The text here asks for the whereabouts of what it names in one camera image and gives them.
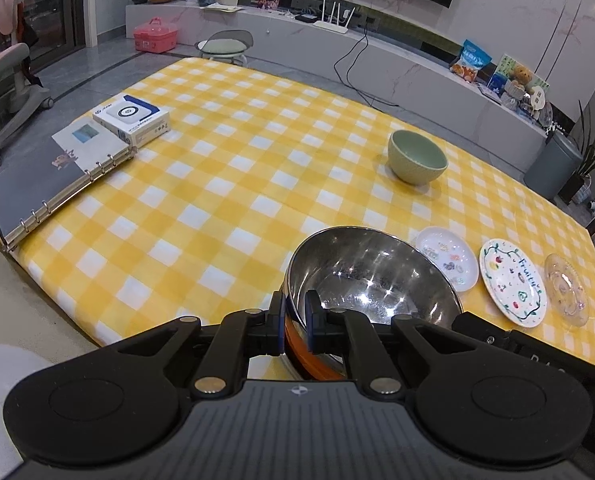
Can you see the green ceramic bowl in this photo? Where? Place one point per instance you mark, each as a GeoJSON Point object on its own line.
{"type": "Point", "coordinates": [417, 157]}

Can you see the white router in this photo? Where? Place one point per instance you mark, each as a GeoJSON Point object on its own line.
{"type": "Point", "coordinates": [332, 22]}

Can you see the white marble cabinet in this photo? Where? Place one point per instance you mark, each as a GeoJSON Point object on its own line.
{"type": "Point", "coordinates": [297, 42]}

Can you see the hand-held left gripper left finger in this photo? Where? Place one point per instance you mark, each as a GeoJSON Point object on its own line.
{"type": "Point", "coordinates": [279, 327]}

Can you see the white cardboard box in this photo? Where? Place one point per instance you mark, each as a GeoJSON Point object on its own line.
{"type": "Point", "coordinates": [132, 120]}

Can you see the teddy bear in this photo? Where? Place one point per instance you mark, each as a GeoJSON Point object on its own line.
{"type": "Point", "coordinates": [518, 85]}

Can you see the yellow checkered tablecloth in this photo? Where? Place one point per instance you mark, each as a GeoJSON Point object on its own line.
{"type": "Point", "coordinates": [257, 170]}

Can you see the pink storage box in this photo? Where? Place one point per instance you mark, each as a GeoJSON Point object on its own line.
{"type": "Point", "coordinates": [155, 35]}

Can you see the white fruit print plate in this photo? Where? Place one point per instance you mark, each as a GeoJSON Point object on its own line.
{"type": "Point", "coordinates": [512, 280]}

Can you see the blue snack bag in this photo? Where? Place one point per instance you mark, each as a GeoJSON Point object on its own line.
{"type": "Point", "coordinates": [470, 62]}

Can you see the pink office chair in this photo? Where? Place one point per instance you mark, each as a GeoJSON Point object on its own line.
{"type": "Point", "coordinates": [2, 60]}

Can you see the orange bowl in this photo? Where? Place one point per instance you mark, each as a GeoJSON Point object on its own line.
{"type": "Point", "coordinates": [317, 365]}

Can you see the small white sticker plate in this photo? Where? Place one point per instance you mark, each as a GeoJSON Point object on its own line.
{"type": "Point", "coordinates": [450, 260]}

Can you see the potted plant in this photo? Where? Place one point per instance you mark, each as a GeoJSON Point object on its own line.
{"type": "Point", "coordinates": [590, 160]}

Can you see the clear glass plate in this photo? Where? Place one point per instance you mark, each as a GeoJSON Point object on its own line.
{"type": "Point", "coordinates": [567, 287]}

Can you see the grey trash can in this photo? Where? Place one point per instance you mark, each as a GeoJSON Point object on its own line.
{"type": "Point", "coordinates": [552, 167]}

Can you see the stainless steel bowl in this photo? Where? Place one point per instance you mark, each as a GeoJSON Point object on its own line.
{"type": "Point", "coordinates": [367, 270]}

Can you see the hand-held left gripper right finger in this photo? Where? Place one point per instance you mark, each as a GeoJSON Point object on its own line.
{"type": "Point", "coordinates": [311, 327]}

